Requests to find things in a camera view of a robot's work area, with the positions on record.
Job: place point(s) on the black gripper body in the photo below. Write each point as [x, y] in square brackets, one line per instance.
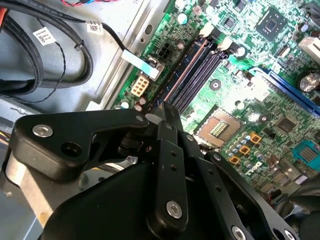
[105, 212]

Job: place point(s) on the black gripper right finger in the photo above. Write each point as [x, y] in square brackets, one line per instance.
[216, 180]

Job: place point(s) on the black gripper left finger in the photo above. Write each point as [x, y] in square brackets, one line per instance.
[62, 140]

